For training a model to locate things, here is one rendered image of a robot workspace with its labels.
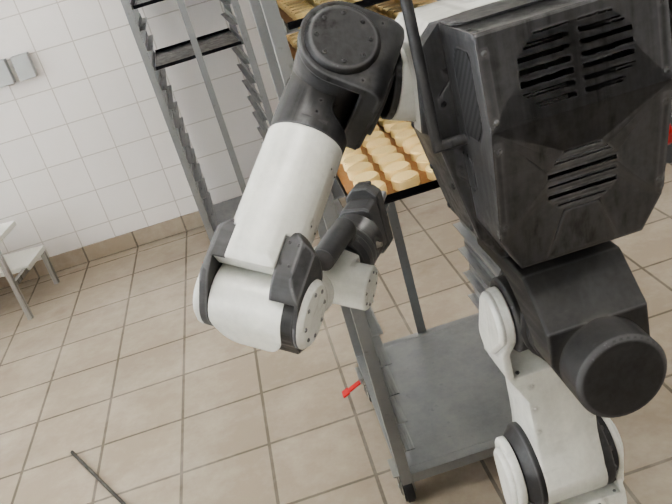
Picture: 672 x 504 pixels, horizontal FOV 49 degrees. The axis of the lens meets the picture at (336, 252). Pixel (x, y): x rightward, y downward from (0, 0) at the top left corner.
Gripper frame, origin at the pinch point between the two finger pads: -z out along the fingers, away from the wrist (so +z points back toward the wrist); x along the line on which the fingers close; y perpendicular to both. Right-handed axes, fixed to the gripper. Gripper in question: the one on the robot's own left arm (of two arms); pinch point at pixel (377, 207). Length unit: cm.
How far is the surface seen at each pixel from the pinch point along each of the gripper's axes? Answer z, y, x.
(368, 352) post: -26, 23, -50
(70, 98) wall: -207, 249, -14
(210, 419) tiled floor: -61, 110, -105
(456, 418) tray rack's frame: -49, 15, -90
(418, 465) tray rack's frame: -30, 21, -90
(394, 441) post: -26, 23, -78
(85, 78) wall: -213, 239, -7
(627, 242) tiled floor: -174, -26, -107
